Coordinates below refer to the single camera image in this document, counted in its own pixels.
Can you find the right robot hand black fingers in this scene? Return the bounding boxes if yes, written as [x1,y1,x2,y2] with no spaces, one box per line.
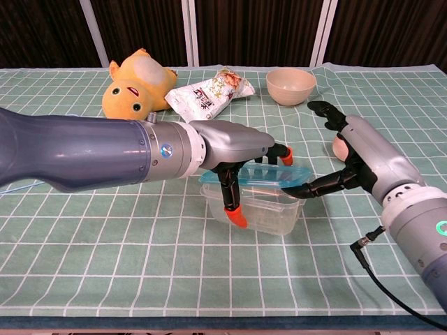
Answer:
[279,100,427,207]

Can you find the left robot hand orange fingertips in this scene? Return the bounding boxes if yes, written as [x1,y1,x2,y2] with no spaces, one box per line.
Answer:
[190,120,295,228]

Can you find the blue plastic container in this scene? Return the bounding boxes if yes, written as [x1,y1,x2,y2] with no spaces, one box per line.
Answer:
[198,164,314,192]

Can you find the clear plastic container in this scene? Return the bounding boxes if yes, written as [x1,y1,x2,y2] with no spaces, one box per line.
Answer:
[199,183,304,237]

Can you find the pink peach ball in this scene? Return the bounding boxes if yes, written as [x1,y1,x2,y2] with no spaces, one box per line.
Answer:
[332,135,351,162]

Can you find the white snack bag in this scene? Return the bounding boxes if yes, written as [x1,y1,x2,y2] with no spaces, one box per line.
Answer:
[164,66,256,122]

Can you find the beige bowl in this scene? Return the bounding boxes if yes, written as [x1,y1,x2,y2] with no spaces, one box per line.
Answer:
[265,68,317,107]

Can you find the dark folding partition screen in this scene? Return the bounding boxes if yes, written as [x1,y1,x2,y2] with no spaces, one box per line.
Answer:
[0,0,447,69]

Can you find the yellow plush chick toy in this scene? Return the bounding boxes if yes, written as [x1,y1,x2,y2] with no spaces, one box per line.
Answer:
[101,47,178,119]

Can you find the green checked tablecloth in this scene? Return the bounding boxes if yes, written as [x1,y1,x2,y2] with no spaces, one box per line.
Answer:
[0,62,447,318]

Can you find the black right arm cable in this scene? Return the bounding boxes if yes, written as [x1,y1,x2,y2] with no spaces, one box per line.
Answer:
[350,225,447,331]

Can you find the light blue wire hanger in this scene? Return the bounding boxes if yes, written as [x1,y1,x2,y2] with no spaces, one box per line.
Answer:
[0,179,46,195]

